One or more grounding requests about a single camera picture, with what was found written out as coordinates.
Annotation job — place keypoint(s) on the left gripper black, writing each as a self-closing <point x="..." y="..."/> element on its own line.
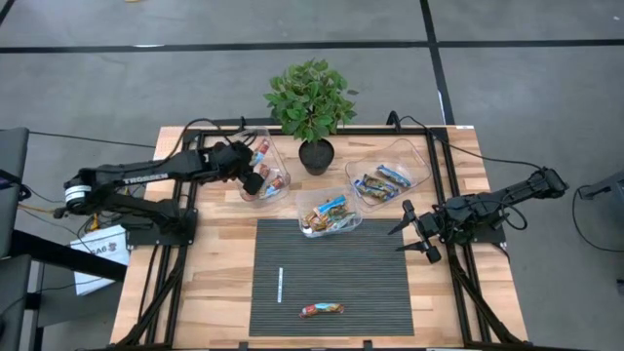
<point x="229" y="158"/>

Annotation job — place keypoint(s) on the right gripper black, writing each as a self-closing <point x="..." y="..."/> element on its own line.
<point x="436" y="226"/>

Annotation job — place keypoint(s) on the purple blue granola bar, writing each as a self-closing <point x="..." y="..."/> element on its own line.
<point x="376" y="188"/>
<point x="394" y="176"/>

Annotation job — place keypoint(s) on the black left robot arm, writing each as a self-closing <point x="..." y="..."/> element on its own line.
<point x="146" y="178"/>

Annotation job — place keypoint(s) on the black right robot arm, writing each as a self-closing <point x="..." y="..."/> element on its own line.
<point x="497" y="200"/>

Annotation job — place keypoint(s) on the long clear plastic bin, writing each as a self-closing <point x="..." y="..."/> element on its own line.
<point x="278" y="161"/>

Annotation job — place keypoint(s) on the black bar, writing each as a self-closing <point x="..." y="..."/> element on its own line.
<point x="229" y="122"/>

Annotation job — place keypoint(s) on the small clear plastic bin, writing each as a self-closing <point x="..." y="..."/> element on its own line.
<point x="304" y="197"/>

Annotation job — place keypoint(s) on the dark ribbed mat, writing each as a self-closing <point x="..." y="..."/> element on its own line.
<point x="380" y="302"/>

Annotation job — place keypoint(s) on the wide clear plastic bin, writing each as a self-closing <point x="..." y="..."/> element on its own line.
<point x="414" y="161"/>

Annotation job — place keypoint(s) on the green plant in black pot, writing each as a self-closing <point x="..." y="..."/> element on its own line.
<point x="309" y="102"/>

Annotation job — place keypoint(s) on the white stick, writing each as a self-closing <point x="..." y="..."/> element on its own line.
<point x="280" y="285"/>

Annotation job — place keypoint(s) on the white paper box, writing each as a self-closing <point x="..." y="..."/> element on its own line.
<point x="97" y="263"/>

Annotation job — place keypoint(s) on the grey stand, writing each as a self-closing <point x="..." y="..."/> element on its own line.
<point x="609" y="187"/>

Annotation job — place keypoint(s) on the black beam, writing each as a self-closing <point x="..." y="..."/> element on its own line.
<point x="58" y="251"/>

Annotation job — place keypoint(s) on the dark grey chair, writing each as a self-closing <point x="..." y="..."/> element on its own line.
<point x="12" y="292"/>

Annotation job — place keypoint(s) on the black aluminium table frame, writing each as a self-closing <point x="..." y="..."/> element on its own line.
<point x="370" y="131"/>

